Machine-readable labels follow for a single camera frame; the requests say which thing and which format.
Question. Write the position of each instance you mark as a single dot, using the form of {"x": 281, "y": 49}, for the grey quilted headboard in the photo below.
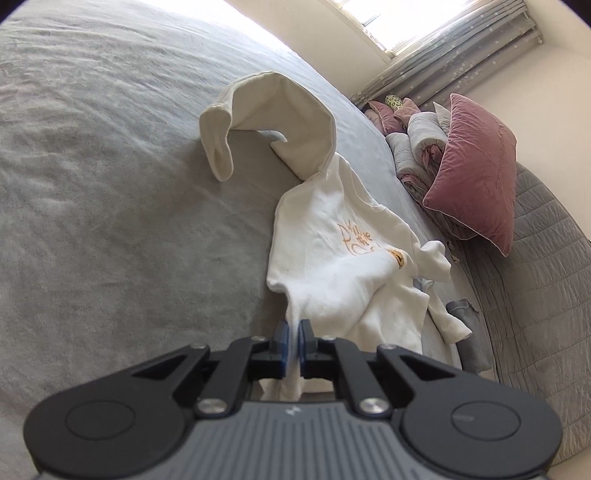
{"x": 545, "y": 277}

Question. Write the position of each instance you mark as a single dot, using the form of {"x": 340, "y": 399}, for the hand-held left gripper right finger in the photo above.
{"x": 305, "y": 350}

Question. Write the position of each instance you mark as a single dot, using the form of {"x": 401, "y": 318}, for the cream long-sleeve shirt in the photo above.
{"x": 304, "y": 120}

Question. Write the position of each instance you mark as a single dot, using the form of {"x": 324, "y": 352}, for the grey star-print curtain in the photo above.
{"x": 443, "y": 69}

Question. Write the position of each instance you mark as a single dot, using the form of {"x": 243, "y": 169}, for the window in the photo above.
{"x": 392, "y": 18}

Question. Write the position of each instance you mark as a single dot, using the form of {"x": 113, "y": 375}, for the rolled grey pink quilt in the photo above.
{"x": 422, "y": 138}

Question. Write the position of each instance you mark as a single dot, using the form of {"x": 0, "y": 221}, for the dark grey cloth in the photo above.
{"x": 471, "y": 337}

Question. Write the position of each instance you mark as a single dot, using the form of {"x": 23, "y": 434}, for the small pink pillow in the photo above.
{"x": 385, "y": 115}

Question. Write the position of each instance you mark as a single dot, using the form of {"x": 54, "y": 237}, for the spotted cloth item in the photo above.
{"x": 392, "y": 101}

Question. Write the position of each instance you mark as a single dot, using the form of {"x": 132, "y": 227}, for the large pink pillow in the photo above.
{"x": 475, "y": 175}

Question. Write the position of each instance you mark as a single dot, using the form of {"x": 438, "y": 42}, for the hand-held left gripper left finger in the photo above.
{"x": 281, "y": 350}

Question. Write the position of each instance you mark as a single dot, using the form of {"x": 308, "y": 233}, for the white printed shirt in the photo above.
{"x": 323, "y": 258}

